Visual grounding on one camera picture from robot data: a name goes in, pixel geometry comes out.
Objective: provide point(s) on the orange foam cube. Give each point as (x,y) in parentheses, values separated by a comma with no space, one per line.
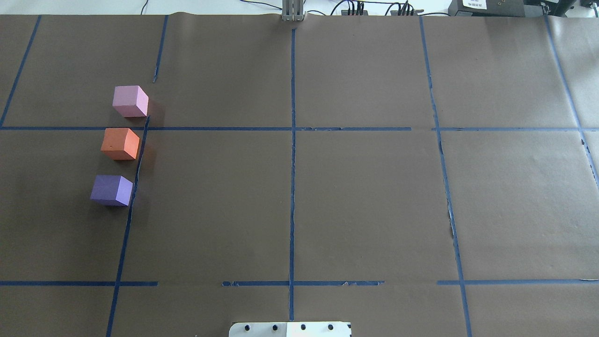
(120,144)

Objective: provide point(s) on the grey clamp at table edge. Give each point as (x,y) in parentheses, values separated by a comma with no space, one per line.
(293,10)

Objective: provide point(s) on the black usb hub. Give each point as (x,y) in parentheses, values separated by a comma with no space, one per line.
(403,9)
(355,9)

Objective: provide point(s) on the pink foam cube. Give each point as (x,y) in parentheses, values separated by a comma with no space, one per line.
(130,101)

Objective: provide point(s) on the purple foam cube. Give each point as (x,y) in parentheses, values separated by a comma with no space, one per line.
(111,190)

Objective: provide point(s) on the black computer box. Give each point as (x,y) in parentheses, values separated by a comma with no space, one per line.
(487,8)

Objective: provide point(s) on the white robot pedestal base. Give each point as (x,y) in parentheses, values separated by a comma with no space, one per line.
(291,329)

